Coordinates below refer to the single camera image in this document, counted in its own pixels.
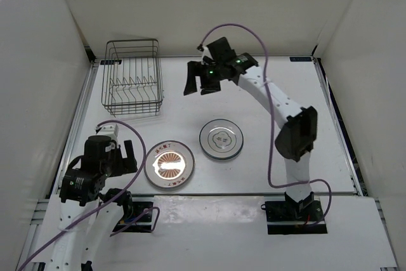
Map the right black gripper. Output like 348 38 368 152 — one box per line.
184 62 225 96

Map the white plate orange pattern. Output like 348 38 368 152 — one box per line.
144 140 195 190

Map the metal wire dish rack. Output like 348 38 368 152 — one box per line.
100 39 164 116

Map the white plate green flower pattern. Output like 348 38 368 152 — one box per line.
200 144 244 161

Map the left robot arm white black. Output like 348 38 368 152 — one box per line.
46 135 138 270

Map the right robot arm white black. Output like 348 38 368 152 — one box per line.
183 37 318 220

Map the white foam front board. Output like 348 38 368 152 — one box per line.
94 196 397 270

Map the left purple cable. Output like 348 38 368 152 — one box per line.
17 120 161 271

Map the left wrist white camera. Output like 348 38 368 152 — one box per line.
96 123 119 142

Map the wrist white camera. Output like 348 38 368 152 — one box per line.
197 44 212 59
96 123 119 142

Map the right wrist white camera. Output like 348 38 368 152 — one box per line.
197 44 212 59

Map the aluminium front rail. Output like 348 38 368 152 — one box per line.
131 191 362 197

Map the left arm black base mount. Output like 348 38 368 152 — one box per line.
112 197 154 233

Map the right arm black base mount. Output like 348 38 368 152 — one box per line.
261 200 327 235

